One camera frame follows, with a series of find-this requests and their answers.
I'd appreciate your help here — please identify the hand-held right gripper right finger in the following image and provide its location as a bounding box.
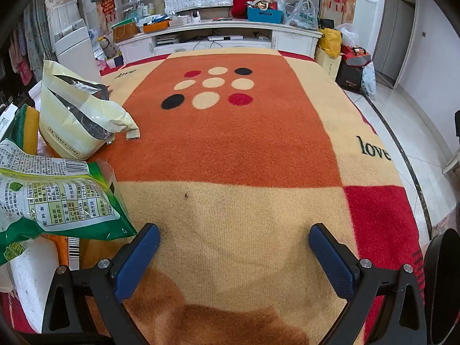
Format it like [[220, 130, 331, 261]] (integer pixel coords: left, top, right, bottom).
[[308, 223, 427, 345]]

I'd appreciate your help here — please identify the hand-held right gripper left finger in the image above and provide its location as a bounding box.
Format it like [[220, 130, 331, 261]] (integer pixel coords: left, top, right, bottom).
[[42, 223, 160, 345]]

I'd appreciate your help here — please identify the black trash bin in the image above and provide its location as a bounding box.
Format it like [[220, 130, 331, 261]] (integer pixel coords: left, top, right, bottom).
[[424, 228, 460, 345]]

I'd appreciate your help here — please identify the yellow green sponge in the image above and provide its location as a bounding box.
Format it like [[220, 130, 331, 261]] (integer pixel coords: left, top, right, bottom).
[[7, 104, 40, 155]]

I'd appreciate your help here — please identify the orange packet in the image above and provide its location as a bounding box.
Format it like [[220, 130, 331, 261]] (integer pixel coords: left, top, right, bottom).
[[43, 233, 81, 270]]

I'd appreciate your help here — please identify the green snack bag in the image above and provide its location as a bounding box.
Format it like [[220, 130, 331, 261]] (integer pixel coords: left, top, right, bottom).
[[0, 138, 138, 267]]

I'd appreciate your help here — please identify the white foam sheet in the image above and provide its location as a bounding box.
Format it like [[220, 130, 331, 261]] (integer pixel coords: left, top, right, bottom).
[[9, 237, 70, 335]]

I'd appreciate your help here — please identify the cream snack bag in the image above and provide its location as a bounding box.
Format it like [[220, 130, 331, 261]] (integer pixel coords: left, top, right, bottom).
[[39, 59, 141, 160]]

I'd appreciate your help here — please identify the orange red printed blanket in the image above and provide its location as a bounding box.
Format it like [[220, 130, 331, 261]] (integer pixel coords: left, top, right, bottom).
[[0, 48, 426, 345]]

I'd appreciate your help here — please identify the black shopping bag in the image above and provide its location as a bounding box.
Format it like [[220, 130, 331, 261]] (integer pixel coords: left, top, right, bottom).
[[336, 59, 363, 92]]

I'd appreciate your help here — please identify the white printed plastic bag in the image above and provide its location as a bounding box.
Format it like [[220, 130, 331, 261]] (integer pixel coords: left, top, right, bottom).
[[361, 61, 377, 96]]

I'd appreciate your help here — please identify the white printed cardboard box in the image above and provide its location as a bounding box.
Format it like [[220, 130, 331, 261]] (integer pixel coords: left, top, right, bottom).
[[0, 104, 18, 138]]

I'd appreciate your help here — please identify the red gift bag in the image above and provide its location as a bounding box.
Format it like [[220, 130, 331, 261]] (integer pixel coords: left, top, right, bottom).
[[341, 45, 372, 67]]

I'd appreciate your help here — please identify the yellow bag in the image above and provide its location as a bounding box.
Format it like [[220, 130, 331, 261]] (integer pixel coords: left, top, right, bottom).
[[318, 27, 343, 59]]

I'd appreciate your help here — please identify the white floor appliance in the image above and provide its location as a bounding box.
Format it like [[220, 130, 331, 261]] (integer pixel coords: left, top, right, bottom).
[[54, 18, 102, 83]]

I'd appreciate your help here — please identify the grey door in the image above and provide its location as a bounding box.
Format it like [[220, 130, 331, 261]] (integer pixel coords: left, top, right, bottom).
[[374, 0, 417, 83]]

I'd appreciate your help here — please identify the clear plastic bag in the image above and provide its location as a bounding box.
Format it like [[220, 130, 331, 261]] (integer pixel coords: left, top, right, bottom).
[[336, 23, 360, 45]]

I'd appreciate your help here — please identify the white tv cabinet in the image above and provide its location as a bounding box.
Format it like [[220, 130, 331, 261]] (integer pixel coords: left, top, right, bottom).
[[115, 20, 324, 67]]

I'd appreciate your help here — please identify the brown paper bag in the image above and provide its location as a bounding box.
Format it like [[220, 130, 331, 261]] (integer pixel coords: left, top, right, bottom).
[[111, 22, 139, 42]]

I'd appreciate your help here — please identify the rack of hanging clothes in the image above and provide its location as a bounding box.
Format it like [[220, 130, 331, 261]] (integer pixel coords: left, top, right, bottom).
[[0, 7, 47, 87]]

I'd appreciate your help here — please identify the white green plastic bag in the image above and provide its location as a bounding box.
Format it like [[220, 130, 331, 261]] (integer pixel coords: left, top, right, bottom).
[[285, 0, 320, 29]]

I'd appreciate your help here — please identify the blue basket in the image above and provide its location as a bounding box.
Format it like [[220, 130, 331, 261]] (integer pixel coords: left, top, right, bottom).
[[247, 5, 284, 23]]

